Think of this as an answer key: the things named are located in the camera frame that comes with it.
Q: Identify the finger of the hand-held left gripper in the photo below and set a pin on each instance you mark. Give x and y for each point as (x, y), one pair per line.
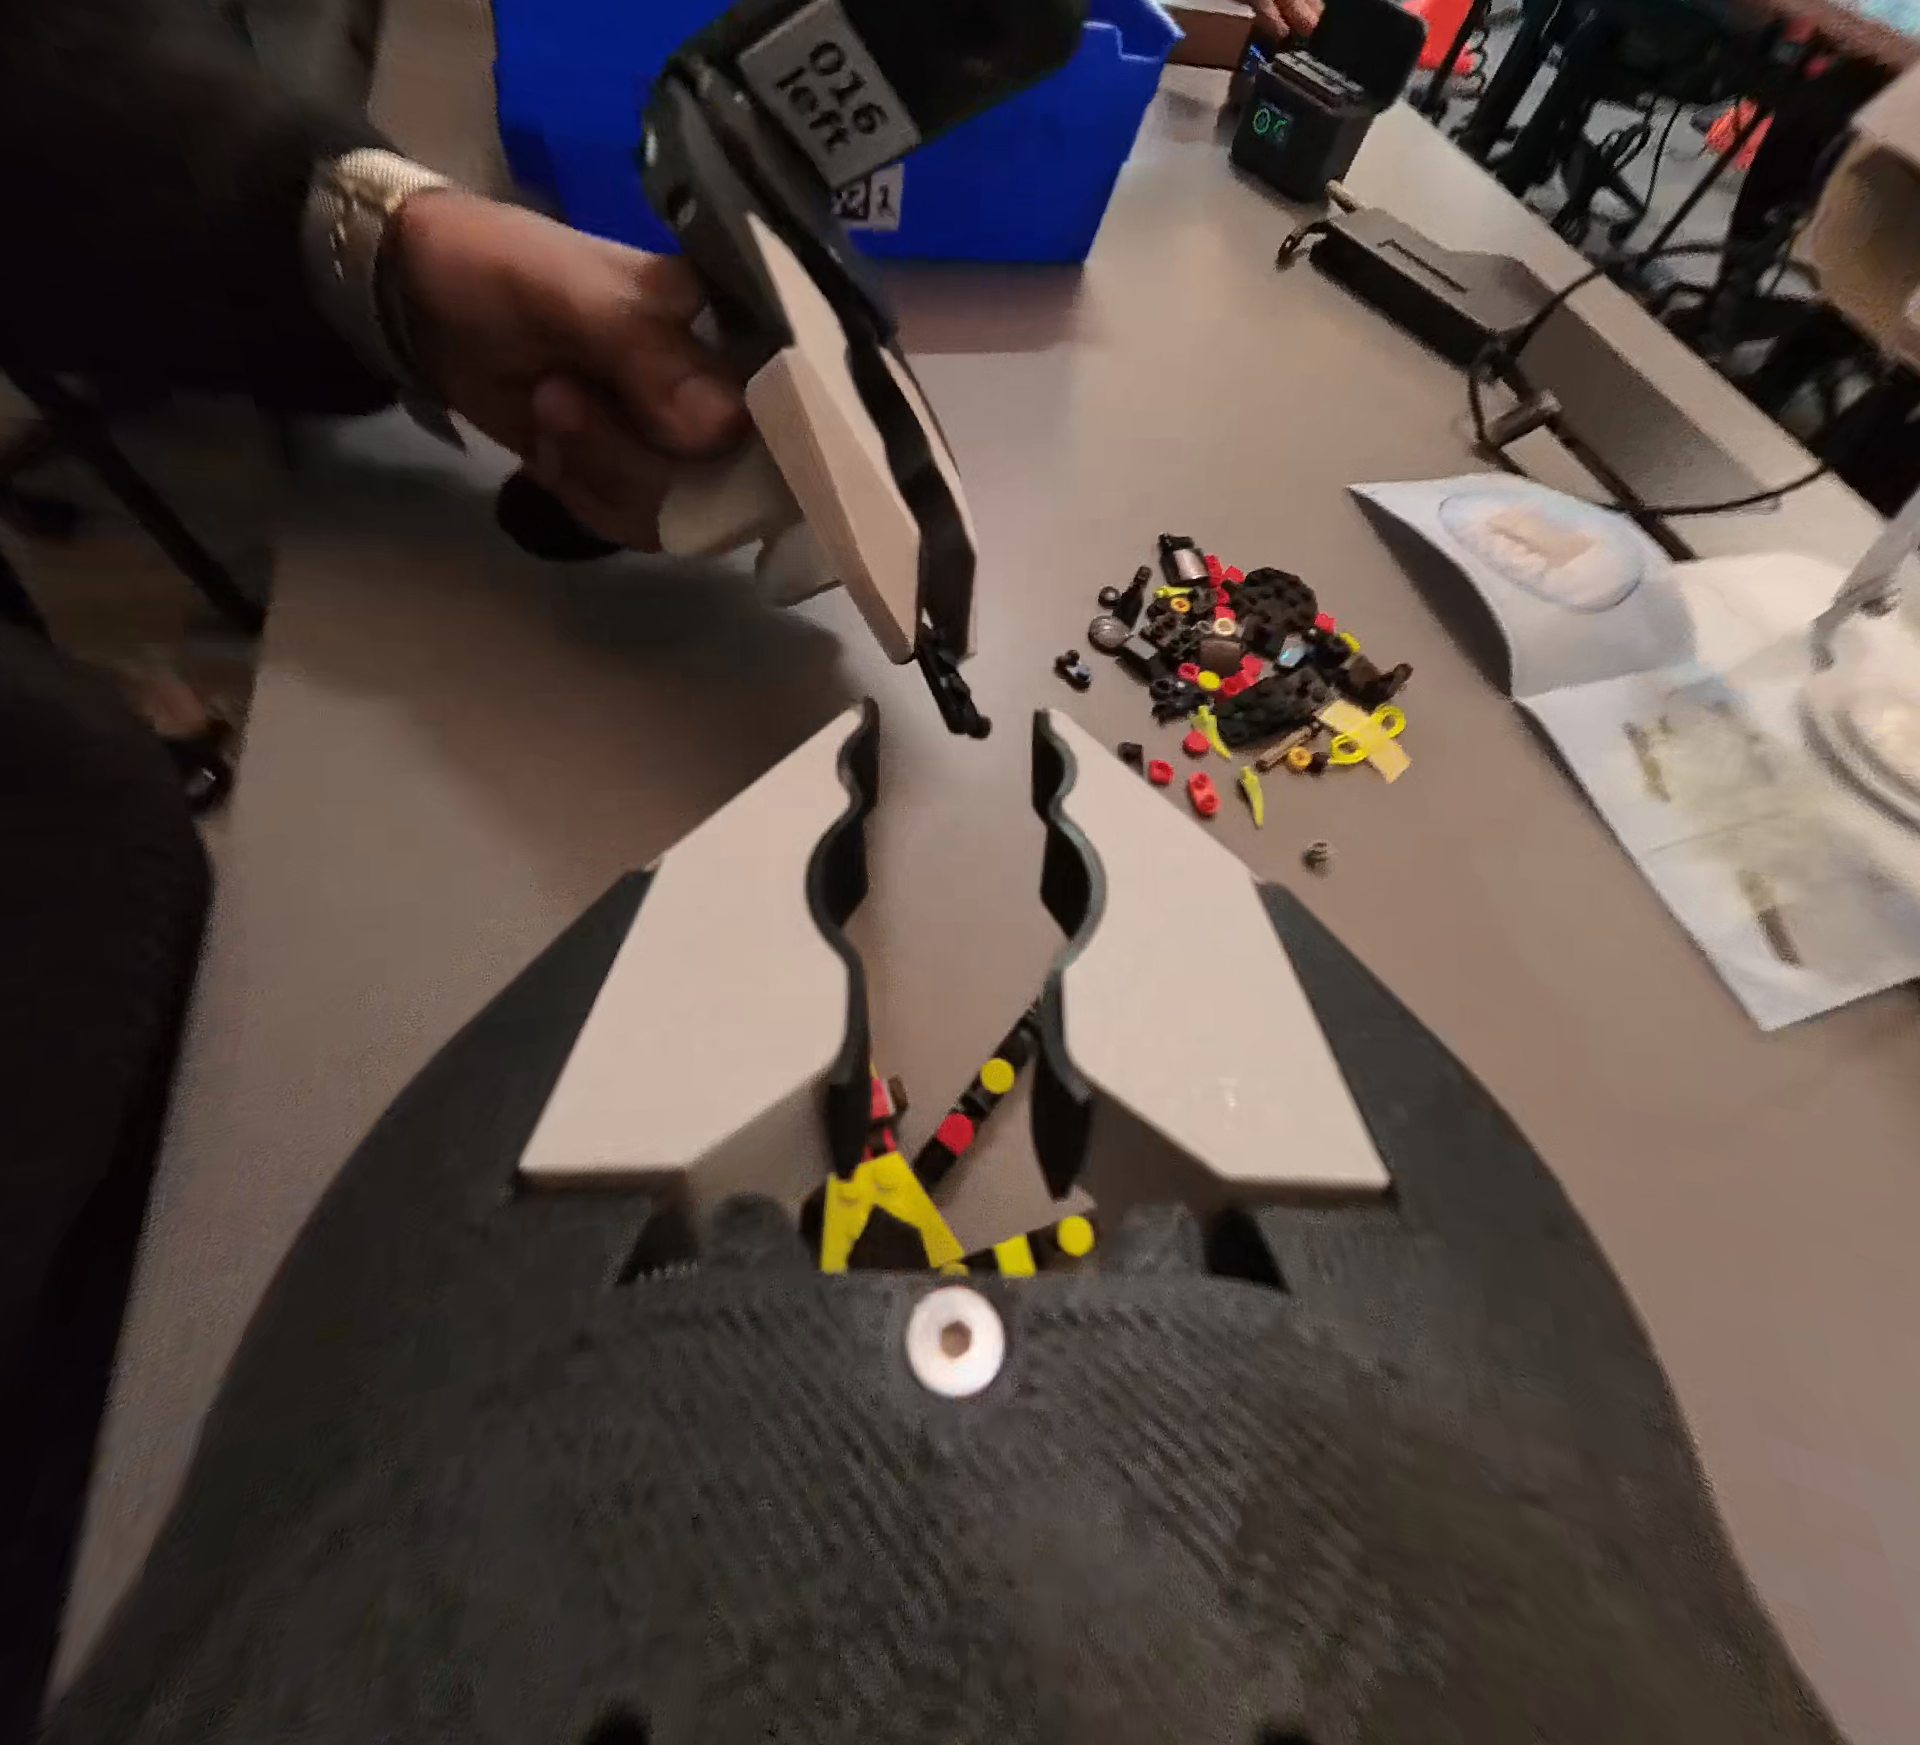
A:
(833, 471)
(948, 484)

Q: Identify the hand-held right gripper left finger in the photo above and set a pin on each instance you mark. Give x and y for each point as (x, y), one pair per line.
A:
(705, 1024)

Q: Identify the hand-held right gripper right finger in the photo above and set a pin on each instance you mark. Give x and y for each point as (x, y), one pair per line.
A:
(1200, 1024)

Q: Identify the black lego clip plate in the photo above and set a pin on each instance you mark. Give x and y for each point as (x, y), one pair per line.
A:
(953, 695)

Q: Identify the black yellow lego spider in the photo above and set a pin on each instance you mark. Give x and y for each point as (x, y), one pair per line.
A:
(870, 1204)

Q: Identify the person's left forearm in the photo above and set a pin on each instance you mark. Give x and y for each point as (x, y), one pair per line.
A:
(150, 170)

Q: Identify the black round-top lego piece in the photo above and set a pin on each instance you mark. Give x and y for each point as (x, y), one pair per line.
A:
(1073, 669)

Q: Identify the red rounded lego plate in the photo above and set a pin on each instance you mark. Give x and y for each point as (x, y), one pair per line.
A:
(1203, 793)

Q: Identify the lime lego claw piece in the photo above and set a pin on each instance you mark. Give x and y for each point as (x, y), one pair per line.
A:
(1252, 796)

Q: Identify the pile of loose lego pieces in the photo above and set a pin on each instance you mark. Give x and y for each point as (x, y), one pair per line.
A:
(1274, 702)

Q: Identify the lego instruction booklet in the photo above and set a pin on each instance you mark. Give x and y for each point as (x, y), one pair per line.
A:
(1694, 785)

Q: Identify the person's left hand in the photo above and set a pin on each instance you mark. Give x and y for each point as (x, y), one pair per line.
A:
(554, 351)

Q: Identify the blue plastic bin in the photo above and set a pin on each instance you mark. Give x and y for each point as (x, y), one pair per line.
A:
(1020, 170)

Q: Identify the black charging case green display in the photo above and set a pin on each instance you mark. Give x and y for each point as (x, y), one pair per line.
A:
(1291, 149)

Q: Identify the black power adapter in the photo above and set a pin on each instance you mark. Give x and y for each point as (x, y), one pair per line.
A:
(1418, 275)

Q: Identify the gold wrist watch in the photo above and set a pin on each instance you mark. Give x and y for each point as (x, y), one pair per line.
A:
(361, 200)

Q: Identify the black table leg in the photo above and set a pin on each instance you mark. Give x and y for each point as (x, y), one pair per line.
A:
(164, 515)

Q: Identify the clear plastic container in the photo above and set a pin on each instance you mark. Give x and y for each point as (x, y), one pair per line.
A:
(1874, 724)

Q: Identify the beige plastic object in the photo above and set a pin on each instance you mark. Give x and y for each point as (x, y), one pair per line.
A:
(1874, 215)

